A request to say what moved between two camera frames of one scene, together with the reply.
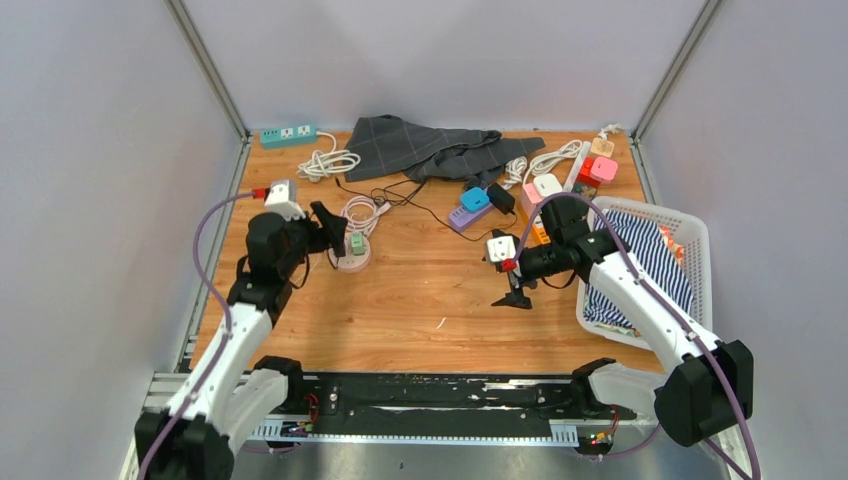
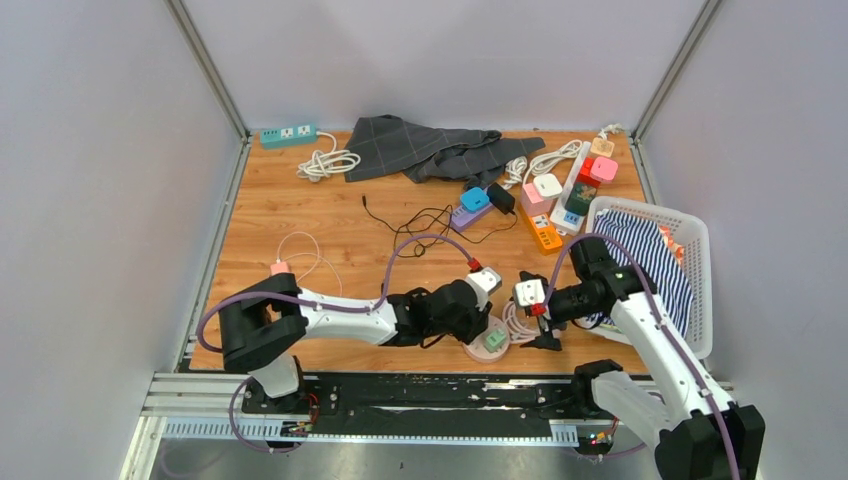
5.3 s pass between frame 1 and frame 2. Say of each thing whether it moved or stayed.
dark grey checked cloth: stayed
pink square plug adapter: stayed
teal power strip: stayed
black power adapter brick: stayed
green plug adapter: moved
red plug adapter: stayed
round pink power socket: moved
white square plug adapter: stayed
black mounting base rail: stayed
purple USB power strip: stayed
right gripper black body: moved
